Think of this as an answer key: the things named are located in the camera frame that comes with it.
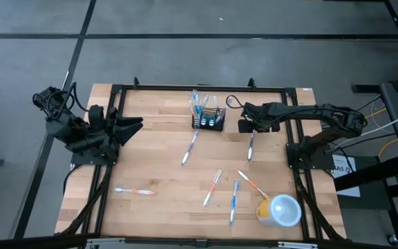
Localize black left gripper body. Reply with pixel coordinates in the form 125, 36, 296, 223
97, 107, 121, 156

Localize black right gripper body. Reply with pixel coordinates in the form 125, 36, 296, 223
243, 102, 282, 134

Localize orange toothbrush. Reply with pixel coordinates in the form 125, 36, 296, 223
202, 167, 224, 210
113, 187, 158, 196
237, 169, 272, 201

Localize white paper label sheet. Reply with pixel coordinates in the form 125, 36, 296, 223
332, 154, 362, 199

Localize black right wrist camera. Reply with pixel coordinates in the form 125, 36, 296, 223
237, 119, 255, 134

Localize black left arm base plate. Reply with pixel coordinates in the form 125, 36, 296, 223
70, 138, 120, 166

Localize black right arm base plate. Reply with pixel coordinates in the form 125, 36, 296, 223
286, 142, 334, 170

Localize black wire caddy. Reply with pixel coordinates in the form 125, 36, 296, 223
191, 105, 227, 131

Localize black cable bundle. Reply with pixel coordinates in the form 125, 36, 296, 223
294, 168, 347, 241
57, 164, 113, 239

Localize silver frame bracket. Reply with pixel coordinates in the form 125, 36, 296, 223
85, 237, 126, 249
277, 241, 319, 249

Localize yellow floor cable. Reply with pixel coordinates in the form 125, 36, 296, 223
368, 107, 398, 233

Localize white cable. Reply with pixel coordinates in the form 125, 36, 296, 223
363, 105, 398, 137

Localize black diagonal frame brace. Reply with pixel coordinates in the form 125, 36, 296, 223
0, 233, 100, 249

